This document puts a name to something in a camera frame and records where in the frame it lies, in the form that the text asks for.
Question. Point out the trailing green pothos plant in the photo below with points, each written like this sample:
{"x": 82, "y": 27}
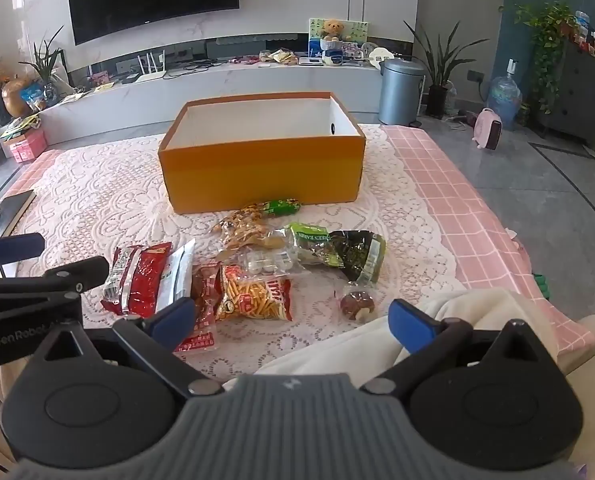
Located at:
{"x": 547, "y": 35}

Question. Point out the cream cloth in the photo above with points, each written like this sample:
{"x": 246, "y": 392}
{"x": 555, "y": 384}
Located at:
{"x": 452, "y": 315}

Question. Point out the grey metal pot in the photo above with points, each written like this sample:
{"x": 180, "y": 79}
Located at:
{"x": 400, "y": 92}

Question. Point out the white snack packet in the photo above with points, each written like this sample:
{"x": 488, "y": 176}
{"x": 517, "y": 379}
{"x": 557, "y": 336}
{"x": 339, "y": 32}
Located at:
{"x": 177, "y": 272}

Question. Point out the orange cardboard box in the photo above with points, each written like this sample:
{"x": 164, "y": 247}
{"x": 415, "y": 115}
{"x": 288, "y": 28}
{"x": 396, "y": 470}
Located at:
{"x": 262, "y": 175}

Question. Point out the black notebook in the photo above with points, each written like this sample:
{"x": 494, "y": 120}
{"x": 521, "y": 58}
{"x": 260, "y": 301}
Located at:
{"x": 12, "y": 212}

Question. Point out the green picture board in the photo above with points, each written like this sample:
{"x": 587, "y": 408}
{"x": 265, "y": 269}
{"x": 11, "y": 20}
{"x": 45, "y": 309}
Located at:
{"x": 357, "y": 30}

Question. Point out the red snack packet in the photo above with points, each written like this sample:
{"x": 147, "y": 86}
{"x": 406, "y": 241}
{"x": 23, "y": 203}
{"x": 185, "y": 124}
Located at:
{"x": 137, "y": 280}

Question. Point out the pink space heater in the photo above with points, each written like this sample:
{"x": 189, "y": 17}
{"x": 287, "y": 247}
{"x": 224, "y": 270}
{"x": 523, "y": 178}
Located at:
{"x": 488, "y": 129}

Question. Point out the light green snack packet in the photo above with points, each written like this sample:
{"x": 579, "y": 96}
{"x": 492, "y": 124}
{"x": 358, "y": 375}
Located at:
{"x": 313, "y": 244}

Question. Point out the green sausage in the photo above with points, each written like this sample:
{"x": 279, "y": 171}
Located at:
{"x": 281, "y": 206}

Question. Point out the dark seaweed packet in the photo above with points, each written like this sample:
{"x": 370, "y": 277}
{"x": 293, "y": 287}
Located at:
{"x": 360, "y": 255}

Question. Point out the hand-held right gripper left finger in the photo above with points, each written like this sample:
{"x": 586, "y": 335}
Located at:
{"x": 175, "y": 317}

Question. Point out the tall-leaved potted plant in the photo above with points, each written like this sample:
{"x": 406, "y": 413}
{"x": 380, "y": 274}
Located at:
{"x": 442, "y": 65}

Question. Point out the clear peanut packet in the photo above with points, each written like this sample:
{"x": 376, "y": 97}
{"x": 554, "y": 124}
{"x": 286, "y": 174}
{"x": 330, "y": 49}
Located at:
{"x": 240, "y": 225}

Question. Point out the pile of snack bags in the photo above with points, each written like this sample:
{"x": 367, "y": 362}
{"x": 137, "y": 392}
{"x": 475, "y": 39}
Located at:
{"x": 280, "y": 56}

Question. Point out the white lace tablecloth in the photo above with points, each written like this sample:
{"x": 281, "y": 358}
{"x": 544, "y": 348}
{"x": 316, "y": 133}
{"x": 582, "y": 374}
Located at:
{"x": 102, "y": 200}

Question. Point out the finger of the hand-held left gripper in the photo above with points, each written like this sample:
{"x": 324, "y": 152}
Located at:
{"x": 85, "y": 271}
{"x": 17, "y": 249}

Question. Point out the thin-leaved potted plant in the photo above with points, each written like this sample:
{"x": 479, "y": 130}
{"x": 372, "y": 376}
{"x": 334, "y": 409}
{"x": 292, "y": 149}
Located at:
{"x": 45, "y": 62}

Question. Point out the brown round vase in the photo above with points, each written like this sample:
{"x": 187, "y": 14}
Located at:
{"x": 15, "y": 97}

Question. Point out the clear packet of white candies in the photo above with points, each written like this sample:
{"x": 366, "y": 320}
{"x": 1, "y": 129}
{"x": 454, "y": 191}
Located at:
{"x": 270, "y": 261}

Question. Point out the orange stick snack packet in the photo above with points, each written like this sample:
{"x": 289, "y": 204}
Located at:
{"x": 255, "y": 300}

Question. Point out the blue water jug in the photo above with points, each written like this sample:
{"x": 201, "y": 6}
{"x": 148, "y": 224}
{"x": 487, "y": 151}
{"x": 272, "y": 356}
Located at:
{"x": 505, "y": 97}

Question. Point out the tan vacuum-sealed snack packet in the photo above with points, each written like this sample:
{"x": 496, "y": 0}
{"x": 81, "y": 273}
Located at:
{"x": 267, "y": 241}

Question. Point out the white marble media console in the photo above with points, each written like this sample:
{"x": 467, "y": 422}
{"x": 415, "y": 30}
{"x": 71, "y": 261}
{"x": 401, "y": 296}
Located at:
{"x": 227, "y": 90}

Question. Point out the red sausage packet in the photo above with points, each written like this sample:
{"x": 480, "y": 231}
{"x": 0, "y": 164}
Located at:
{"x": 205, "y": 305}

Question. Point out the brown teddy bear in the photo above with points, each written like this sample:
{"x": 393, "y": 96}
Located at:
{"x": 333, "y": 30}

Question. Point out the white router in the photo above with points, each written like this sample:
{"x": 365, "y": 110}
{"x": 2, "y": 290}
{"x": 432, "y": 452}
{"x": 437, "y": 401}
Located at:
{"x": 150, "y": 72}

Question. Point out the pink storage box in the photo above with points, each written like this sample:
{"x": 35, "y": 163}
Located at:
{"x": 25, "y": 145}

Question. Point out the round chocolate snack packet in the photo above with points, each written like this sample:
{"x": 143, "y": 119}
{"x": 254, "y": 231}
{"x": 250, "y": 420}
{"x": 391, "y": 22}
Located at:
{"x": 357, "y": 306}

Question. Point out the pink checked tablecloth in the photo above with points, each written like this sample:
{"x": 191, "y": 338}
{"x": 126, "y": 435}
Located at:
{"x": 457, "y": 185}

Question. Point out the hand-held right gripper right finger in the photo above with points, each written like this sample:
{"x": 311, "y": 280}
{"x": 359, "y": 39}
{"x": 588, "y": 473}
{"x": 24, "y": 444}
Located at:
{"x": 410, "y": 327}

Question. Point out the grey drawer cabinet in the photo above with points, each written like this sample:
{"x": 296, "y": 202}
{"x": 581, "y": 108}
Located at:
{"x": 585, "y": 95}

